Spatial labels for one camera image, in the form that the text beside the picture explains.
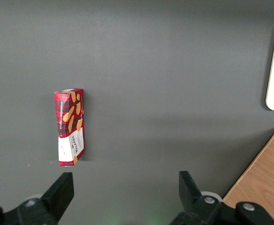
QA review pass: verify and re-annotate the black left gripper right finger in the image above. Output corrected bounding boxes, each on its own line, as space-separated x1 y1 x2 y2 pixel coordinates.
169 171 274 225

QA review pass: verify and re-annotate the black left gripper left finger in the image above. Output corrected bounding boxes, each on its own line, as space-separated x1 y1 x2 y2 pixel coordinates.
0 172 75 225

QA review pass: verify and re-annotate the red tartan shortbread box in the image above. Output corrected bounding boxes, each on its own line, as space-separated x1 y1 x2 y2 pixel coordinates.
54 88 85 167

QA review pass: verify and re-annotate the oak wooden drawer cabinet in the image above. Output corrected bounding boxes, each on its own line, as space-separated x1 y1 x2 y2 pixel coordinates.
222 127 274 225

